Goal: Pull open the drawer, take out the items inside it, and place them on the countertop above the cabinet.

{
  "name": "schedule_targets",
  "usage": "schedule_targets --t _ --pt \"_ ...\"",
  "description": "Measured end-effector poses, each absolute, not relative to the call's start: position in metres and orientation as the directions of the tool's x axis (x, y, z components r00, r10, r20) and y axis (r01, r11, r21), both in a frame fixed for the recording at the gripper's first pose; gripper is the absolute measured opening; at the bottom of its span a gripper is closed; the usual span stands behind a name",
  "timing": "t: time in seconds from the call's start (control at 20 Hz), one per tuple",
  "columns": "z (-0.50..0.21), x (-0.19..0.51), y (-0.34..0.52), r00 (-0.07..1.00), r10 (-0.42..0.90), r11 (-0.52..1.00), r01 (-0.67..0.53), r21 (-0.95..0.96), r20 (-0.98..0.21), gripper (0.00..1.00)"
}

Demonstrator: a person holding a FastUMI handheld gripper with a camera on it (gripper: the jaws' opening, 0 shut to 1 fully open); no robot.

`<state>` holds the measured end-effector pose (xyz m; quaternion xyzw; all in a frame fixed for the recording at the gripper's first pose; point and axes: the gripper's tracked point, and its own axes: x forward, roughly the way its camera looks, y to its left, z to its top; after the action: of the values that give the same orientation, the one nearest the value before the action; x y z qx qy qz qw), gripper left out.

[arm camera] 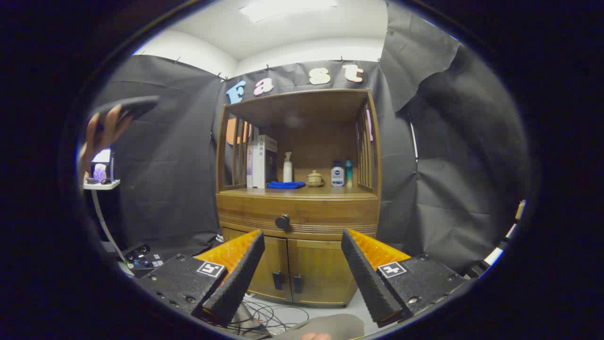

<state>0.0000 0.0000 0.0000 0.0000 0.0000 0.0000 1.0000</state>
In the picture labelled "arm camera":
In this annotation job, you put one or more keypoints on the blue folded cloth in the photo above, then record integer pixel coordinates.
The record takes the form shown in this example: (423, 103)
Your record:
(285, 185)

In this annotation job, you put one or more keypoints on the white side table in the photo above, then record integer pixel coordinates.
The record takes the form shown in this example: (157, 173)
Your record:
(101, 185)

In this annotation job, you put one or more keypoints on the wooden cabinet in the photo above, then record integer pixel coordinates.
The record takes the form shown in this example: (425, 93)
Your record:
(302, 108)

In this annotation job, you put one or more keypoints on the dark device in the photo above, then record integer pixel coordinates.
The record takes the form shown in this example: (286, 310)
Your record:
(132, 106)

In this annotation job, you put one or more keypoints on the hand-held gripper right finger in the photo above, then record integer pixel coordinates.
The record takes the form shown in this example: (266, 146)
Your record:
(368, 278)

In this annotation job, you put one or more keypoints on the black electronics box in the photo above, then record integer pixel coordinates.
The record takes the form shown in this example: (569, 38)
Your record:
(141, 257)

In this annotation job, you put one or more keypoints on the cream lidded tea cup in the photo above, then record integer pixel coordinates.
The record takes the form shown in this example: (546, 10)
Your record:
(314, 178)

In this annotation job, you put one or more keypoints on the pale floral spine book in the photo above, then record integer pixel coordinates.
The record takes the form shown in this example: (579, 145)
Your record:
(251, 165)

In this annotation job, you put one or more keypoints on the teal slim bottle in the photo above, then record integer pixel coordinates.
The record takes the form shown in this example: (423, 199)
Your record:
(348, 174)

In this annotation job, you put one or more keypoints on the white pump bottle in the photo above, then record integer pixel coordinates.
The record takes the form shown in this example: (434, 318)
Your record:
(287, 170)

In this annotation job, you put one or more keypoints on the white striped pole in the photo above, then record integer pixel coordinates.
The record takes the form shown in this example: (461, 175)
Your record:
(494, 255)

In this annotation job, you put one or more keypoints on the white lotion bottle blue cap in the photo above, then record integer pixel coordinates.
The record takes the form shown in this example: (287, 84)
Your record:
(337, 177)

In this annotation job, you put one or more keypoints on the wooden countertop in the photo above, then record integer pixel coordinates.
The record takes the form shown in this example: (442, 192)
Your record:
(325, 191)

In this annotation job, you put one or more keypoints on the wooden cabinet door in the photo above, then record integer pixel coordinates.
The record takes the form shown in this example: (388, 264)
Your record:
(321, 269)
(273, 264)

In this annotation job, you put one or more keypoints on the wooden drawer with black knob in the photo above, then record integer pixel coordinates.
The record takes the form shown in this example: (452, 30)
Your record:
(330, 212)

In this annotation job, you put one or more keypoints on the purple object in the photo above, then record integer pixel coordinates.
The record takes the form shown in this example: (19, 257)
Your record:
(99, 174)

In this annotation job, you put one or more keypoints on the white book with portrait cover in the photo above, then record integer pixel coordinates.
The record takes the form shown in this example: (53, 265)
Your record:
(264, 160)

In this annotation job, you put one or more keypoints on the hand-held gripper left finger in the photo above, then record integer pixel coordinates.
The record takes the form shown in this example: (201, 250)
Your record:
(240, 278)

